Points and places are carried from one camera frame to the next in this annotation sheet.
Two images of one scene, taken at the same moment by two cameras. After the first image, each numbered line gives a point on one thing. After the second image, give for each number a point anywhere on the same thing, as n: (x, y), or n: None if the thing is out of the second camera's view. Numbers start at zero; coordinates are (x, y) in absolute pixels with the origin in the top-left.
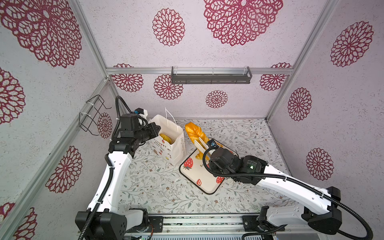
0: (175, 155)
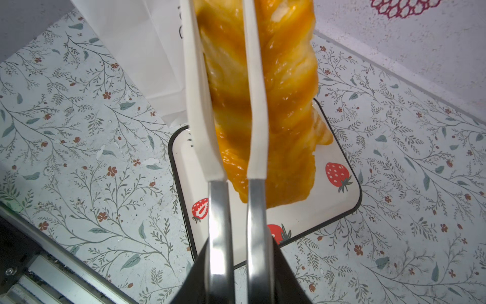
0: (146, 37)
